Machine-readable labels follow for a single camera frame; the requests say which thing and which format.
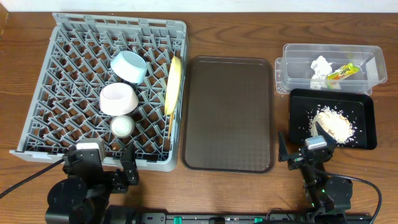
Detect white tissue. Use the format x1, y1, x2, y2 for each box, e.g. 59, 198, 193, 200
310, 55, 333, 90

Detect clear plastic waste bin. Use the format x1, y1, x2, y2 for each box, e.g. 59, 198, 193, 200
275, 44, 387, 95

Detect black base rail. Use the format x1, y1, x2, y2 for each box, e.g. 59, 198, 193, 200
102, 205, 372, 224

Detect light blue bowl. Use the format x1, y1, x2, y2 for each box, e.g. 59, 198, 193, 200
111, 50, 147, 83

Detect yellow round plate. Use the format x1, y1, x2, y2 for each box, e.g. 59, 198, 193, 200
164, 56, 182, 115

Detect pink bowl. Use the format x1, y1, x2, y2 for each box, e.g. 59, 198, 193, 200
99, 83, 139, 116

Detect grey dishwasher rack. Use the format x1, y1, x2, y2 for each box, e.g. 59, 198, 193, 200
12, 13, 189, 172

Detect dark brown serving tray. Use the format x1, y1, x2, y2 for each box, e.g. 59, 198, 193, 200
182, 56, 275, 174

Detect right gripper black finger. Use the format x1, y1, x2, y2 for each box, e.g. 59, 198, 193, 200
315, 121, 337, 146
278, 131, 290, 162

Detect black waste tray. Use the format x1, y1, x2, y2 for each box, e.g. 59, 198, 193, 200
289, 88, 377, 150

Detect white cup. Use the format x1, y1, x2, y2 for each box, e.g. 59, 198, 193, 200
110, 115, 135, 138

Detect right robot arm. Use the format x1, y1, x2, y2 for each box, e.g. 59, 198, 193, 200
278, 123, 353, 223

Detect wooden chopstick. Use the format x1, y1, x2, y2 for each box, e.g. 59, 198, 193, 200
168, 114, 171, 139
170, 113, 174, 133

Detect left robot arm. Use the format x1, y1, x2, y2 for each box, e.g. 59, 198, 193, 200
45, 138, 140, 224

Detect spilled rice food scraps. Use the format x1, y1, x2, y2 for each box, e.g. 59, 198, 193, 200
308, 106, 362, 145

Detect green snack wrapper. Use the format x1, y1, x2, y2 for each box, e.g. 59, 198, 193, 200
327, 63, 360, 80

